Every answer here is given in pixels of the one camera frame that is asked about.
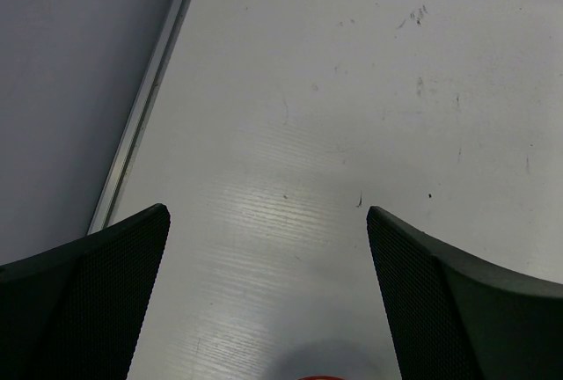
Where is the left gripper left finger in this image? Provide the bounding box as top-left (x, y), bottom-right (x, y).
top-left (1, 204), bottom-right (171, 379)

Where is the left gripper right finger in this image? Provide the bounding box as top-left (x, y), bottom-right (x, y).
top-left (367, 207), bottom-right (562, 379)

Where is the red patterned bowl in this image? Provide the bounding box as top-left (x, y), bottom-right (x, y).
top-left (298, 375), bottom-right (343, 380)

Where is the aluminium table edge rail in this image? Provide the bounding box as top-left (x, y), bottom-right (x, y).
top-left (88, 0), bottom-right (191, 234)

